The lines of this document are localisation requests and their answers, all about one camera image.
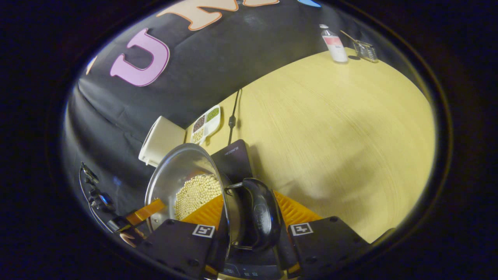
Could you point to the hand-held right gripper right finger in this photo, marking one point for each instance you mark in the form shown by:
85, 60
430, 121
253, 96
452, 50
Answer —
327, 243

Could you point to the pile of soybeans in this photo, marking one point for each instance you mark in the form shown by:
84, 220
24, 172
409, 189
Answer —
196, 192

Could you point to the white divided dish of beans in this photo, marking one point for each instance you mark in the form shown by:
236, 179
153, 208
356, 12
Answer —
206, 124

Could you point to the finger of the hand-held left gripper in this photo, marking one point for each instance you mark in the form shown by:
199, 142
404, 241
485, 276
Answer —
146, 212

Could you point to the white bottle with pink label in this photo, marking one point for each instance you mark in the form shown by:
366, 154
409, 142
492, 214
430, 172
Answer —
336, 48

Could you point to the thin wooden stick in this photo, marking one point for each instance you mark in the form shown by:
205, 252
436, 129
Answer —
349, 36

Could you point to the black backdrop cloth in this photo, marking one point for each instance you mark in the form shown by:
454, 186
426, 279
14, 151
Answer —
202, 66

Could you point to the small clear glass holder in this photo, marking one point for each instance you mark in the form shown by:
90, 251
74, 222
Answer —
366, 50

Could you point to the white toaster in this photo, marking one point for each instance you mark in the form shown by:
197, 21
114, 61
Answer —
161, 140

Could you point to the black induction cooktop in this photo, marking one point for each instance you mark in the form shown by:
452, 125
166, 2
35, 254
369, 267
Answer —
235, 159

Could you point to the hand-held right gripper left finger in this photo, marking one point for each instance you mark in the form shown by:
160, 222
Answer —
183, 245

